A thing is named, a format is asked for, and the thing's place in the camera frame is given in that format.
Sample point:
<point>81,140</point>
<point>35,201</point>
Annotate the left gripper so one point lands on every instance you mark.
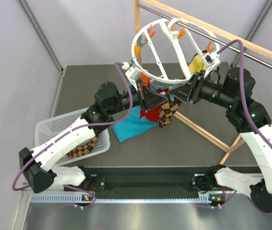
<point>154,98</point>

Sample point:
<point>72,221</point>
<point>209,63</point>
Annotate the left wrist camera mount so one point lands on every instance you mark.
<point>132,73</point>

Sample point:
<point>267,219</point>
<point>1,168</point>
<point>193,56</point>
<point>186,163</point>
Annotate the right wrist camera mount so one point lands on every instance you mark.
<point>211,61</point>

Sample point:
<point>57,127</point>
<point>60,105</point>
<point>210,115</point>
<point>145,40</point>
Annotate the wooden drying rack frame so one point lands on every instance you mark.
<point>216,140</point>

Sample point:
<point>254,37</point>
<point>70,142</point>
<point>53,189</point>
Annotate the teal cloth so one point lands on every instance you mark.
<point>135,124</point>

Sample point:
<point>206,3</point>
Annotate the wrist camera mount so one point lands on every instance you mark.
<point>132,73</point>
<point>211,61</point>

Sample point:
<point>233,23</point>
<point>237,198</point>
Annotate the white round clip hanger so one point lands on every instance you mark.
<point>173,34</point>

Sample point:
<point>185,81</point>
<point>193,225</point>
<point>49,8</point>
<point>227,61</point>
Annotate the yellow cloth with black trim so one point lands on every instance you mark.
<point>196,64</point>

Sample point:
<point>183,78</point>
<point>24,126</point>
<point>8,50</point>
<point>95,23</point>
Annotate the brown argyle sock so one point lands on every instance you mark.
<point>83,149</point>
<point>166,112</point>

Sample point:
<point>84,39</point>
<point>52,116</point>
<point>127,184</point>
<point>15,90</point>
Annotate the slotted cable duct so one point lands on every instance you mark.
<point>85,198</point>

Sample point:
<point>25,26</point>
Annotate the aluminium frame rail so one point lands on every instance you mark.
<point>41,35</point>

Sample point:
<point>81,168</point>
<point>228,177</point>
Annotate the orange clothespin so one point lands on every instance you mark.
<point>145,79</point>
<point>137,50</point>

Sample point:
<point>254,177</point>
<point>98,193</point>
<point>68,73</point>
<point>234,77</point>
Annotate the white perforated plastic basket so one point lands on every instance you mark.
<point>57,136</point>

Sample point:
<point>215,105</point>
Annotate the red sock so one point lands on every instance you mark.
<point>153,114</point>
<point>152,86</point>

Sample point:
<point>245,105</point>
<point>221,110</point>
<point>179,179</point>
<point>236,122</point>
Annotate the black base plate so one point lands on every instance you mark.
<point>189,183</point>

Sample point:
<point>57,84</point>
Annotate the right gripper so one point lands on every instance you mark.
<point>183,92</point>

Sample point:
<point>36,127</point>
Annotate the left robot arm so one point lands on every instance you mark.
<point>39,164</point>

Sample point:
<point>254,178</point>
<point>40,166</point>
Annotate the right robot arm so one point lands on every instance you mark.
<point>250,119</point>

